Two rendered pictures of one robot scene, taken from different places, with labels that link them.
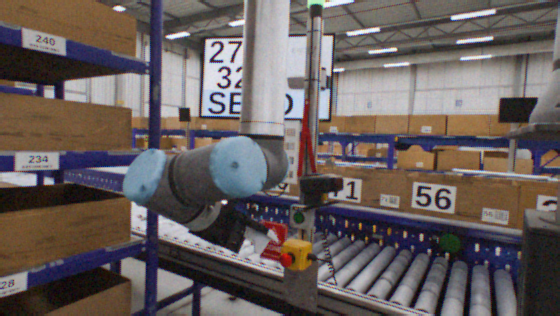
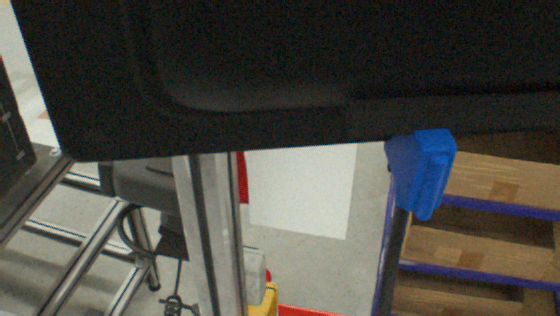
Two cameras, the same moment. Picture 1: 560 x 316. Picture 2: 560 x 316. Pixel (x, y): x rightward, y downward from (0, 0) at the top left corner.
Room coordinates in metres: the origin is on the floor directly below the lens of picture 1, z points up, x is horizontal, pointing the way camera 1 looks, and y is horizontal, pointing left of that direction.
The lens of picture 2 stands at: (1.32, -0.15, 1.40)
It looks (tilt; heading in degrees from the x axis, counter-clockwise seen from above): 40 degrees down; 161
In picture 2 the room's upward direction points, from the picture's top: straight up
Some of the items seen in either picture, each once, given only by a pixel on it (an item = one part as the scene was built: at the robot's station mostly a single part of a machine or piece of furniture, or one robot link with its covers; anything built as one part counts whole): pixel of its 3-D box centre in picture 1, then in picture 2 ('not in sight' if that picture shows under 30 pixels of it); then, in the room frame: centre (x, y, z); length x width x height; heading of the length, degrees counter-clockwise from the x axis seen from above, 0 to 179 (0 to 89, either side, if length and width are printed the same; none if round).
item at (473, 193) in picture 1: (459, 196); not in sight; (1.41, -0.81, 0.96); 0.39 x 0.29 x 0.17; 58
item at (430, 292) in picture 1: (433, 284); not in sight; (1.04, -0.53, 0.72); 0.52 x 0.05 x 0.05; 148
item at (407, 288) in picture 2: not in sight; (455, 243); (0.64, 0.56, 0.39); 0.40 x 0.30 x 0.10; 148
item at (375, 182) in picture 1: (370, 186); not in sight; (1.62, -0.48, 0.97); 0.39 x 0.29 x 0.17; 58
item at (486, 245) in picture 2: not in sight; (476, 188); (0.65, 0.56, 0.59); 0.40 x 0.30 x 0.10; 146
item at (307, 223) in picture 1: (301, 217); (232, 272); (0.97, -0.08, 0.95); 0.07 x 0.03 x 0.07; 58
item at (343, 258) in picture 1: (340, 261); not in sight; (1.22, -0.26, 0.72); 0.52 x 0.05 x 0.05; 148
